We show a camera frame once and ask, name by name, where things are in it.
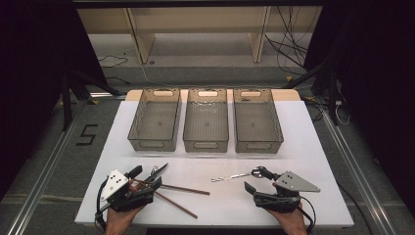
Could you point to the black curtain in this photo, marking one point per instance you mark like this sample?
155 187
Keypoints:
29 81
381 81

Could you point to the person's left hand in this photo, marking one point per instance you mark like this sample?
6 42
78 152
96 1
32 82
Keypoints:
119 223

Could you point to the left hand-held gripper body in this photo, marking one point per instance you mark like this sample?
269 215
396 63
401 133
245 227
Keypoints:
114 184

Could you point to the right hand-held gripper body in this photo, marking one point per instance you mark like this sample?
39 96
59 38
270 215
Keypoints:
293 184

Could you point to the beige wooden desk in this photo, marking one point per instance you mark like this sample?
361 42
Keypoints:
195 19

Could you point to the black metal stand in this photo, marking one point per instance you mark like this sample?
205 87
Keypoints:
331 94
68 98

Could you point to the long aluminium floor rail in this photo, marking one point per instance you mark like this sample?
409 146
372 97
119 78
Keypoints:
359 176
42 182

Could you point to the short aluminium rail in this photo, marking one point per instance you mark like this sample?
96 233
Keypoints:
107 95

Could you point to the person's right hand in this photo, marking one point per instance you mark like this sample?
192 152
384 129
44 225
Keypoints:
293 223

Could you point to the transparent grey plastic bin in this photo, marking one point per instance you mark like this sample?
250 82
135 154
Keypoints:
155 122
256 124
206 124

